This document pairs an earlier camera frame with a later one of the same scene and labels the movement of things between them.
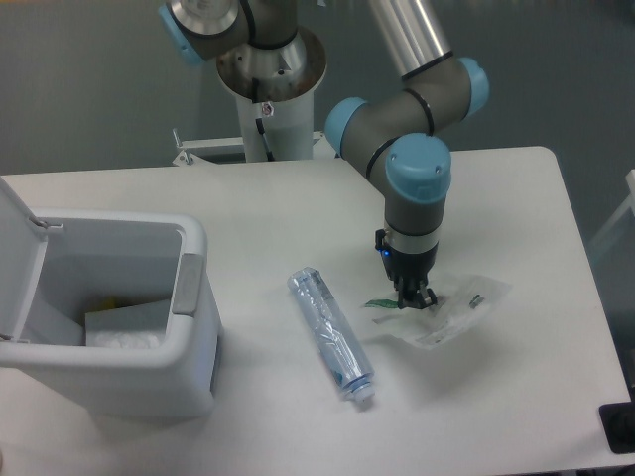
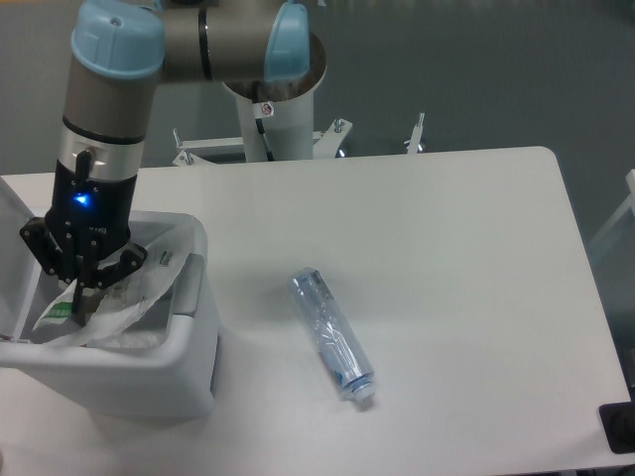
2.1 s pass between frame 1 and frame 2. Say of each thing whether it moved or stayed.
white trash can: stayed
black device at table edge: stayed
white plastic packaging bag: moved
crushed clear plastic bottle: stayed
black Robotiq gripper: moved
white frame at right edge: stayed
